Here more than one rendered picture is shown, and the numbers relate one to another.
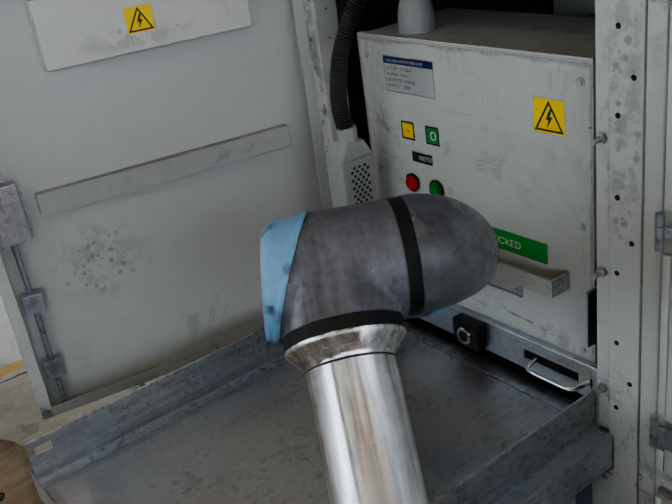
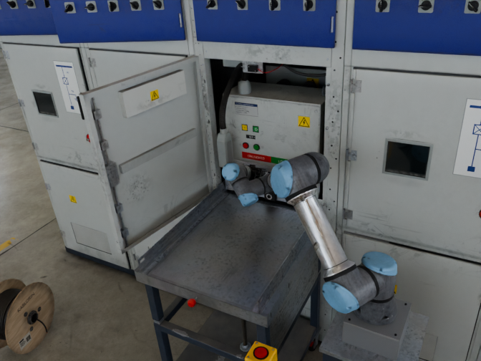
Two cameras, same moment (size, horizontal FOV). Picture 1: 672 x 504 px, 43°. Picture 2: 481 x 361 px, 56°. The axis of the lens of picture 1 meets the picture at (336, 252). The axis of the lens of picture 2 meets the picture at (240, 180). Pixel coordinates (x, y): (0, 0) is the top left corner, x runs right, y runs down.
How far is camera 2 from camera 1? 0.94 m
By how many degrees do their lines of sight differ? 23
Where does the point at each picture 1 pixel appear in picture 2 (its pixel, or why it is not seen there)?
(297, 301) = (294, 185)
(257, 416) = (209, 236)
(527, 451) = not seen: hidden behind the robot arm
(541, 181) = (300, 142)
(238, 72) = (180, 110)
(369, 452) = (321, 220)
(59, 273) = (125, 195)
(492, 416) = (289, 220)
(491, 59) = (282, 104)
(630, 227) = (336, 154)
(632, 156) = (336, 133)
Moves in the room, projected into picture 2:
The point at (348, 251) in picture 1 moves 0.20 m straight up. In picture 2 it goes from (304, 170) to (304, 113)
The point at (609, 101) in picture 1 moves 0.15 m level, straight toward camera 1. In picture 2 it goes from (329, 117) to (341, 131)
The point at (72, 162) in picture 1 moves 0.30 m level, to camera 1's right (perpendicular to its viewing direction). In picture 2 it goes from (130, 151) to (195, 135)
